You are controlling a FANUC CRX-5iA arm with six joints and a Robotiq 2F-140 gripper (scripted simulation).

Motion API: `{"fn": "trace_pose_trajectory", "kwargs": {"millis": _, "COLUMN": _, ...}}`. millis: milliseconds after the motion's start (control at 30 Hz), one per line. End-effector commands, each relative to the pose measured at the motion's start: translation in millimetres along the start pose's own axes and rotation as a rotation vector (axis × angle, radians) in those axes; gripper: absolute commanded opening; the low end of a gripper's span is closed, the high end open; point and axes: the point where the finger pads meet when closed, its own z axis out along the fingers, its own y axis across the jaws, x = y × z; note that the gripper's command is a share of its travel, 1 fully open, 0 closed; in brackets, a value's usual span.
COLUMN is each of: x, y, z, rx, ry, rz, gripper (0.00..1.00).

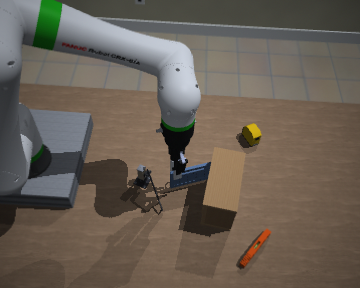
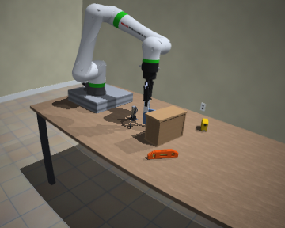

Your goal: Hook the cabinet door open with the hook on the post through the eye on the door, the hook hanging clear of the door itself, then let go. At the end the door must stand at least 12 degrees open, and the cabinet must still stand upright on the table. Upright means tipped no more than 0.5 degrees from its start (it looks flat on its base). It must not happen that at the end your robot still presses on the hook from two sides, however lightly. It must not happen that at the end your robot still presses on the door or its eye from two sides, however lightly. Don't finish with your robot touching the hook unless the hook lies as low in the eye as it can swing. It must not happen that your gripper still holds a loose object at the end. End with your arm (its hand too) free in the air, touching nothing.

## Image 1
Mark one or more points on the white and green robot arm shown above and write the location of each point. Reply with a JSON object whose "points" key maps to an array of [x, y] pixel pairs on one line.
{"points": [[51, 25]]}

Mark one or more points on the orange torpedo level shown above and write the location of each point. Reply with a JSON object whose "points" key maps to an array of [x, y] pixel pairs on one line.
{"points": [[252, 251]]}

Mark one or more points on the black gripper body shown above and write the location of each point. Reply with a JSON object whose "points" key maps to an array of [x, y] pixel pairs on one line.
{"points": [[177, 146]]}

